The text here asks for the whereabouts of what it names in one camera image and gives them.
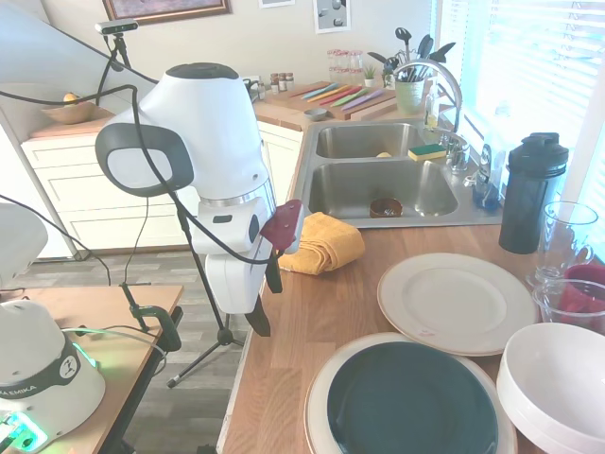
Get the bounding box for yellow green sponge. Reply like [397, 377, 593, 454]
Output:
[407, 144, 448, 164]

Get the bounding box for wooden fruit bowl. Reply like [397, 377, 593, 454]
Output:
[41, 101, 96, 126]

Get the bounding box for grey exterior camera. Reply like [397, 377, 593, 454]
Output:
[95, 19, 138, 35]

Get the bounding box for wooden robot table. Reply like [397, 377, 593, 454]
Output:
[0, 283, 185, 454]

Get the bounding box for thin black hanging cable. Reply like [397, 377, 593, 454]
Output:
[123, 188, 153, 286]

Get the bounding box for green clamp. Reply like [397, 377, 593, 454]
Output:
[118, 281, 183, 352]

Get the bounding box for red mug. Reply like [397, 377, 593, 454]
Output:
[559, 263, 605, 316]

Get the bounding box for white window blinds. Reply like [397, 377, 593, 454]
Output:
[437, 0, 605, 223]

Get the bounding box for wooden cutting board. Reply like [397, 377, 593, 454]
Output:
[264, 80, 398, 122]

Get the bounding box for white bowl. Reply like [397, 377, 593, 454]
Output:
[495, 323, 605, 454]

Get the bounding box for blue knife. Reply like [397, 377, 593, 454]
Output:
[302, 83, 339, 101]

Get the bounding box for black trailing cable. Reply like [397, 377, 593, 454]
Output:
[0, 192, 112, 288]

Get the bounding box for black slotted spoon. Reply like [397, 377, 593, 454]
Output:
[395, 26, 413, 65]

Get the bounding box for white cable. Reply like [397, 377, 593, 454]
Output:
[60, 324, 169, 365]

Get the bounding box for green knife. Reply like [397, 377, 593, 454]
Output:
[333, 87, 372, 109]

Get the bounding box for pink knife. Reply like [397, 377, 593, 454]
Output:
[320, 85, 363, 106]

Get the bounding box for large white poster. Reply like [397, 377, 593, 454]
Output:
[314, 0, 353, 35]

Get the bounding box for stainless steel double sink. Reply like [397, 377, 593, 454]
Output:
[291, 117, 505, 231]

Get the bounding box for yellow towel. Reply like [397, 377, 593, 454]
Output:
[277, 211, 365, 275]

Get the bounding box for dark green plate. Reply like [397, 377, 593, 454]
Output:
[325, 340, 500, 454]
[304, 332, 520, 454]

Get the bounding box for clear plastic cup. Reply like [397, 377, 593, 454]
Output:
[532, 277, 605, 340]

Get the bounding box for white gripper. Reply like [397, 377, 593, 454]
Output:
[205, 253, 285, 339]

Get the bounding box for black spatula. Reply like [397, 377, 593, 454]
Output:
[417, 33, 435, 65]

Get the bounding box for black shaker bottle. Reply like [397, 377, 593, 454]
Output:
[498, 131, 570, 255]

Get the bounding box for leafy dark plant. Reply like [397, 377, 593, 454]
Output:
[380, 56, 398, 90]

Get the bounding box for framed picture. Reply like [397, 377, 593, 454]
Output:
[102, 0, 233, 26]

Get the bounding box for white plate with tan rim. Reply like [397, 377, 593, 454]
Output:
[376, 253, 540, 357]

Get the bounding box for black turner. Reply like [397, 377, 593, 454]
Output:
[432, 41, 458, 63]

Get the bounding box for white door cabinet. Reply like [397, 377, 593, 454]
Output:
[257, 121, 304, 204]

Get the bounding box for clear yellow soap bottle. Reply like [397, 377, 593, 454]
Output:
[423, 79, 441, 130]

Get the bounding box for maroon grey wrist camera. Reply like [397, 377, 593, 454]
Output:
[261, 199, 304, 255]

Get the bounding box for chrome faucet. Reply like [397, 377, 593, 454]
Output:
[393, 60, 472, 174]

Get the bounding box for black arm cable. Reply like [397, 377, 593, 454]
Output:
[0, 32, 285, 266]

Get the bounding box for tall clear glass mug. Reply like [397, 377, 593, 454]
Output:
[525, 201, 600, 289]

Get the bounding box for purple knife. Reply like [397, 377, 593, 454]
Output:
[340, 88, 379, 111]

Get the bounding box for white drawer cabinet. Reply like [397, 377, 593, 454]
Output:
[21, 127, 199, 252]

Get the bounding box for black tripod stand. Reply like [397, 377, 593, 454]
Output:
[107, 33, 247, 390]

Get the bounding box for yellow knife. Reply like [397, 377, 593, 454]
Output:
[307, 84, 354, 103]

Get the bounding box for green utensil crock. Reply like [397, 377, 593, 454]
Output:
[394, 78, 426, 115]

